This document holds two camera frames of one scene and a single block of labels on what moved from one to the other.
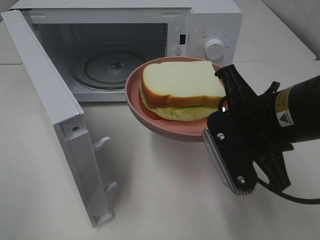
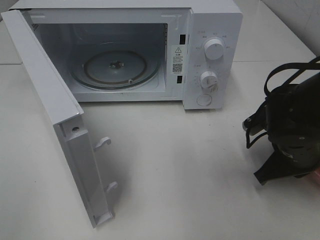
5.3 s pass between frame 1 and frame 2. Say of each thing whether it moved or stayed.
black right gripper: moved
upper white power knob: stayed
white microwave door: stayed
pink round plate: moved
